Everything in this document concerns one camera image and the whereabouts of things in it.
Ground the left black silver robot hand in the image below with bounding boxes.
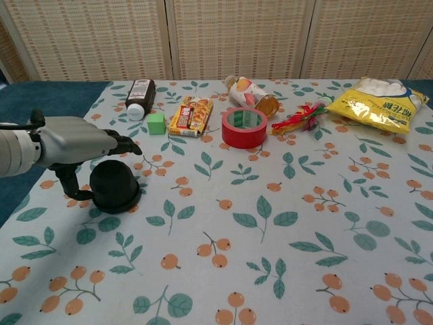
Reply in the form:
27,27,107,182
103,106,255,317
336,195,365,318
35,116,143,201

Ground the black round cap object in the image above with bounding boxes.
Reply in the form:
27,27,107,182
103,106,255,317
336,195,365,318
89,160,140,214

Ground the brown sauce bottle white cap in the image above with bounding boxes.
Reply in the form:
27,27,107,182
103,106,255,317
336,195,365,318
124,79,157,121

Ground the green cube block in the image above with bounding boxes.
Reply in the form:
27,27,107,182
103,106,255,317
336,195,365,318
147,113,166,135

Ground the yellow curry food box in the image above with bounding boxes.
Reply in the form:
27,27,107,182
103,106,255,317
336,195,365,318
168,95,214,139

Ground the red tape roll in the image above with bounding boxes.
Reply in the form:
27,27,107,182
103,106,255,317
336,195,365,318
221,107,267,150

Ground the floral leaf print tablecloth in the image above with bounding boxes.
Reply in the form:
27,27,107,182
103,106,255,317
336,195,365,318
0,79,433,325

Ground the bamboo folding screen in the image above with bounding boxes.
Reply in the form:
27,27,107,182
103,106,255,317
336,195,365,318
0,0,433,84

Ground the peach drink plastic bottle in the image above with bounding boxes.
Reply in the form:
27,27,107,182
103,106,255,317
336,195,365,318
225,75,281,119

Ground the red green feather shuttlecock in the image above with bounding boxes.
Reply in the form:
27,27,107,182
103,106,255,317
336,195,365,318
269,96,334,136

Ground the yellow marshmallow bag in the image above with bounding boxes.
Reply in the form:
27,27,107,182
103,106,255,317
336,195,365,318
325,77,430,133

